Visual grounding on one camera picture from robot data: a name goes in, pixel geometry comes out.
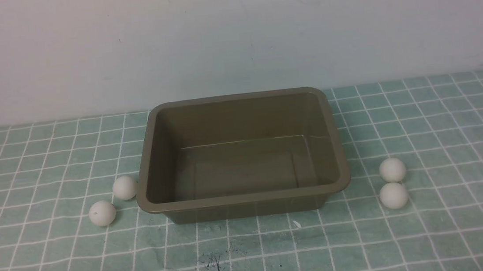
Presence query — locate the white ping-pong ball with mark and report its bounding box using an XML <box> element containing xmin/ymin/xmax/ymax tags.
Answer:
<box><xmin>88</xmin><ymin>200</ymin><xmax>117</xmax><ymax>227</ymax></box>

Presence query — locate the green checkered tablecloth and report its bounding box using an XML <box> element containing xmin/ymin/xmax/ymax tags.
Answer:
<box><xmin>0</xmin><ymin>71</ymin><xmax>483</xmax><ymax>271</ymax></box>

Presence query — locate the olive green plastic bin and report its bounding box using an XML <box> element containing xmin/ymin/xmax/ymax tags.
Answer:
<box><xmin>136</xmin><ymin>87</ymin><xmax>351</xmax><ymax>224</ymax></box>

